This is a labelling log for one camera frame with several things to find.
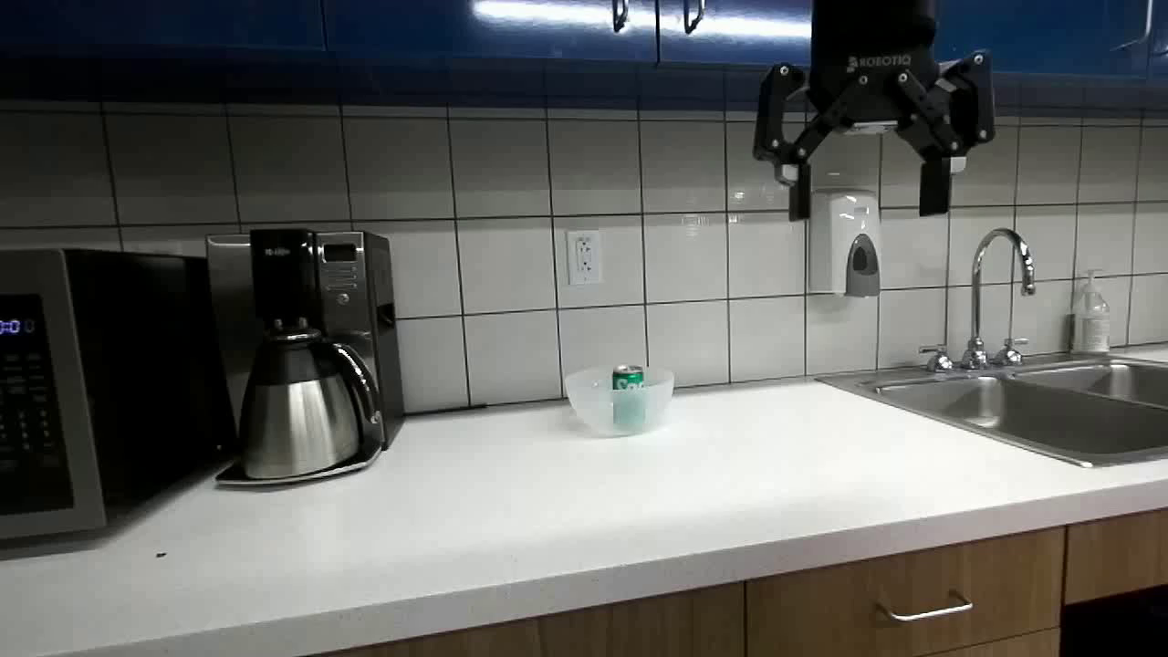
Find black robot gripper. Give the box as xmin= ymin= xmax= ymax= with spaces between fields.
xmin=752 ymin=0 xmax=996 ymax=224

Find green soda can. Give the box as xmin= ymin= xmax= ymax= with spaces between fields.
xmin=609 ymin=366 xmax=645 ymax=429

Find clear plastic bowl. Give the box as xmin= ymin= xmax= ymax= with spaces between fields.
xmin=564 ymin=366 xmax=674 ymax=433

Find chrome sink faucet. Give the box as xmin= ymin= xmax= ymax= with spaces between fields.
xmin=918 ymin=228 xmax=1040 ymax=375

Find clear soap pump bottle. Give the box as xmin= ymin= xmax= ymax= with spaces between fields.
xmin=1072 ymin=274 xmax=1109 ymax=353

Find stainless steel double sink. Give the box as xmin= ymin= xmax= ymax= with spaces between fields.
xmin=843 ymin=356 xmax=1168 ymax=468

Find black steel coffee maker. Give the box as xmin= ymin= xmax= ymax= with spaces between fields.
xmin=203 ymin=231 xmax=406 ymax=489

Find stainless steel carafe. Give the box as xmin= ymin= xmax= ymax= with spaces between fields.
xmin=239 ymin=332 xmax=383 ymax=483

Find black silver microwave oven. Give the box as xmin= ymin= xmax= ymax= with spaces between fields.
xmin=0 ymin=249 xmax=236 ymax=544

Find blue upper cabinets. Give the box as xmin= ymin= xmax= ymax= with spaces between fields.
xmin=0 ymin=0 xmax=1168 ymax=116

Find white wall soap dispenser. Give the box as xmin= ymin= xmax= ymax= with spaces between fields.
xmin=805 ymin=195 xmax=879 ymax=296

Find white wall power outlet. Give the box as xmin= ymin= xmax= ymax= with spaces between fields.
xmin=564 ymin=231 xmax=606 ymax=287

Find wooden drawer with handle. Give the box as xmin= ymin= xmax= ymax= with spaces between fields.
xmin=743 ymin=528 xmax=1063 ymax=657

